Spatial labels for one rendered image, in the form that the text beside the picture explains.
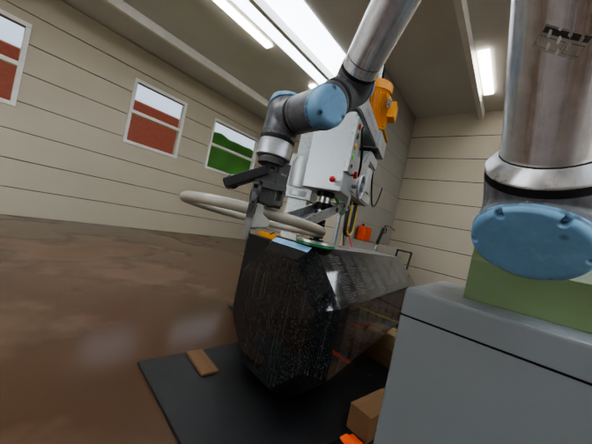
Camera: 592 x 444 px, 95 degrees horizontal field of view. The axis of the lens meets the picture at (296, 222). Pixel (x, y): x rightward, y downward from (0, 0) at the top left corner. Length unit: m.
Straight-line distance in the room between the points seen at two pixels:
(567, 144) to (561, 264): 0.16
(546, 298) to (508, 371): 0.18
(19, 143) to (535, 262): 7.00
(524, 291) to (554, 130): 0.38
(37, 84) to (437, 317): 7.05
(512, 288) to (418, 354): 0.24
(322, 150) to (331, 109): 0.87
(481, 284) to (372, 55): 0.55
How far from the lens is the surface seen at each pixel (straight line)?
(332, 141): 1.49
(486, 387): 0.67
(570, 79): 0.44
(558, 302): 0.76
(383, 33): 0.66
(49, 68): 7.24
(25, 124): 7.03
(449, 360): 0.67
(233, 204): 0.70
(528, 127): 0.46
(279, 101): 0.73
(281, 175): 0.70
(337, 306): 1.31
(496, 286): 0.74
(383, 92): 2.33
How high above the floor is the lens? 0.94
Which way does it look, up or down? level
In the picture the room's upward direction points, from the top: 12 degrees clockwise
